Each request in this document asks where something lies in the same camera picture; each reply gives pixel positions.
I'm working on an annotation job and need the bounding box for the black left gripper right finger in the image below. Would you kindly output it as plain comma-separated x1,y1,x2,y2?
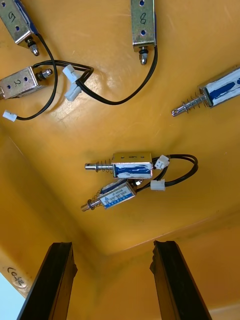
149,240,213,320

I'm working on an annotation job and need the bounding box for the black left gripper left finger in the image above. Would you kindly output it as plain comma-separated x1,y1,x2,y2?
16,241,78,320

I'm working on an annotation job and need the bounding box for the metal solenoid with black cable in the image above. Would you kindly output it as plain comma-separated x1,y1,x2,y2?
84,151,199,192

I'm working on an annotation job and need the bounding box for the yellow-orange plastic bin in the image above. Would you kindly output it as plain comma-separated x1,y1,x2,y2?
0,0,240,320

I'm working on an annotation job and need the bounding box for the pile of metal solenoids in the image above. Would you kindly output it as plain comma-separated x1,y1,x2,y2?
0,0,240,213

